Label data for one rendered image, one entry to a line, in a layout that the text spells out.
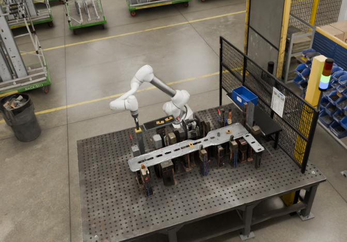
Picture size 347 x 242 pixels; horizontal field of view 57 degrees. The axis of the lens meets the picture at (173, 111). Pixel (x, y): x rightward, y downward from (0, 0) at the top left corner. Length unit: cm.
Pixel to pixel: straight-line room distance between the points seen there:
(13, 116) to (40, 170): 94
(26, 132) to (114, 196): 257
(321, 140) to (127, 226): 324
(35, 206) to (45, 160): 85
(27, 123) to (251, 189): 368
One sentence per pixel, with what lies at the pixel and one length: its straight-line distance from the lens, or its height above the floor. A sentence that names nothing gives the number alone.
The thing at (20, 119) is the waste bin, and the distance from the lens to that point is 559.
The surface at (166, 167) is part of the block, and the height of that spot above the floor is 102.
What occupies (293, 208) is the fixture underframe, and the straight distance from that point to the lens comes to 408.
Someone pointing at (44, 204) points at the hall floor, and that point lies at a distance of 480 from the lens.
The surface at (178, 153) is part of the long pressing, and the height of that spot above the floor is 100.
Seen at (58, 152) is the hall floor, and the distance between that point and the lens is 543.
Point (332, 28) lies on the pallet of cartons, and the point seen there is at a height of 104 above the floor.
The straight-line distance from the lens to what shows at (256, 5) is 578.
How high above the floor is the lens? 346
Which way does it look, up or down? 38 degrees down
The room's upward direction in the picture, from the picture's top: 6 degrees counter-clockwise
